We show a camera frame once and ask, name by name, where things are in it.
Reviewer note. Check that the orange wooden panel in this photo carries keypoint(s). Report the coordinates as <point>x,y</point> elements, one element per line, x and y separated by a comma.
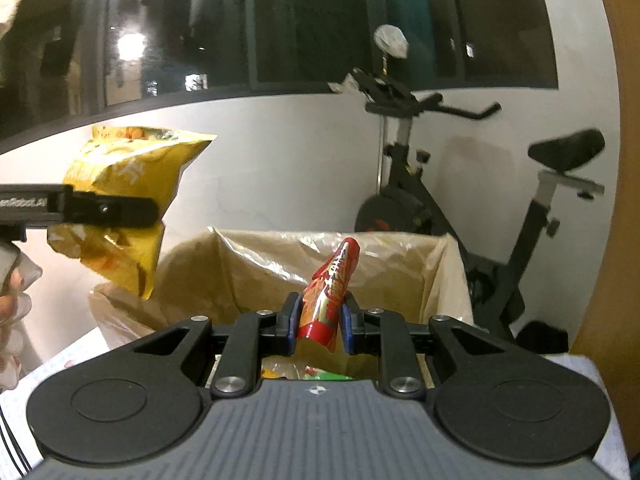
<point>615,160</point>

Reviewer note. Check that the clear plastic box liner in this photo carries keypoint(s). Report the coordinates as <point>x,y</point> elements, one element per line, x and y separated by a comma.
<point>125,310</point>

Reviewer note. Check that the black exercise bike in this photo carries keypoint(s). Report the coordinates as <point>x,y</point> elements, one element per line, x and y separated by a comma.
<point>415,205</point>

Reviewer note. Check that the white plastic bag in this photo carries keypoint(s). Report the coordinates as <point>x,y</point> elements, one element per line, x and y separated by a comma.
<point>392,40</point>

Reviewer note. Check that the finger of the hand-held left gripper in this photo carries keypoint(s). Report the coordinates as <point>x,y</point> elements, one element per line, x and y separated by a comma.
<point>115,210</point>

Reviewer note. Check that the yellow chip bag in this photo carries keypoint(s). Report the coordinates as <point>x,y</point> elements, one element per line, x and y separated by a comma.
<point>127,160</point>

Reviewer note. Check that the dark glass window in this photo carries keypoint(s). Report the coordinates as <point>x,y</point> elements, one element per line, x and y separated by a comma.
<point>300,20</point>

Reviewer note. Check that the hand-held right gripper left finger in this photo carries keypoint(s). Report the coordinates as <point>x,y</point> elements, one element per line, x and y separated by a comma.
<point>294,321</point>

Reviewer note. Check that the brown cardboard box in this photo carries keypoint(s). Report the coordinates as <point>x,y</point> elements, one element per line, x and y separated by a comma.
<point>400,270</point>

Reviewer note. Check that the small yellow snack packet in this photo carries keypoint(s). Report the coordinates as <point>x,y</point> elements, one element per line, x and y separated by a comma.
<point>280,374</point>

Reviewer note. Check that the green snack packet orange print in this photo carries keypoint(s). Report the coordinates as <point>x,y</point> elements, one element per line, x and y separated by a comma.
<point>332,375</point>

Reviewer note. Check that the crumpled white paper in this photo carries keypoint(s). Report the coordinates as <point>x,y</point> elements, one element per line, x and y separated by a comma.
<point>342,84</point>

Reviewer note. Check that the person's left hand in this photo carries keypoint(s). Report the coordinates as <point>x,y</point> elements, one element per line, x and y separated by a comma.
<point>15,310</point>

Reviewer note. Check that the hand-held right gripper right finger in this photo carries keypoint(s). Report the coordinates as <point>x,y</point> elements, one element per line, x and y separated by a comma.
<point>346,325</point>

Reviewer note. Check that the red shiny snack packet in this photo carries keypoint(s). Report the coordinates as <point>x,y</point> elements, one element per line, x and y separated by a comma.
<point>327,290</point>

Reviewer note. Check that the striped white bed sheet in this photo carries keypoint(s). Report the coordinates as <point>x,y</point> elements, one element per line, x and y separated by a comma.
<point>60,365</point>

